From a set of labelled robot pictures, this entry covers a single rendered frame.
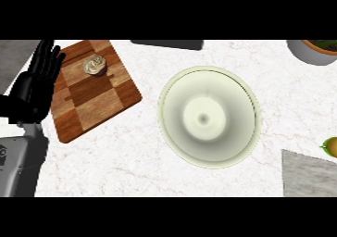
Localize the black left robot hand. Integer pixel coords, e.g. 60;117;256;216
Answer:
0;39;66;125

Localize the pale green bowl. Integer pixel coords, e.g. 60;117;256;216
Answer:
156;65;262;169

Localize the grey marbled placemat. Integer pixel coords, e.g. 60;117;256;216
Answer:
280;148;337;198

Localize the yellow bell pepper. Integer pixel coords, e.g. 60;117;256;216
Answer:
320;136;337;161

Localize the checkered wooden cutting board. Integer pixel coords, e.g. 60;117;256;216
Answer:
49;40;143;144

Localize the white frosted cupcake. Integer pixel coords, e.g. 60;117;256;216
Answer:
81;54;108;77

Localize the dark grey flat appliance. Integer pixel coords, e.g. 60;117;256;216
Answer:
130;39;205;52

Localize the potted plant in grey pot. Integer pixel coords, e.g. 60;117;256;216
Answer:
286;39;337;67

